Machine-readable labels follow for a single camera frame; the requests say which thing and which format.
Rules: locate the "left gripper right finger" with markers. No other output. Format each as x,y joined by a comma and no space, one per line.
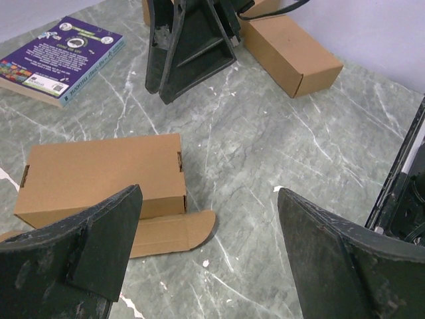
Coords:
344,270

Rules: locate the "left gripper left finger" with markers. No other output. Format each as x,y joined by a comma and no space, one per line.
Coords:
72,268

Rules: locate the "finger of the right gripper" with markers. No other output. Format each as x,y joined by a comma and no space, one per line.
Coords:
199,48
161,14

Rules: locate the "brown cardboard box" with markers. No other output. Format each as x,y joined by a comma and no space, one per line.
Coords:
62,179

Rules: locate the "small folded cardboard box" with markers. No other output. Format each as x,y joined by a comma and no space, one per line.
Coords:
295,60

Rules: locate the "purple book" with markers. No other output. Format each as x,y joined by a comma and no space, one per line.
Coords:
57,64

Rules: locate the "aluminium rail frame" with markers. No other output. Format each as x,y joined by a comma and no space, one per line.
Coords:
402,162

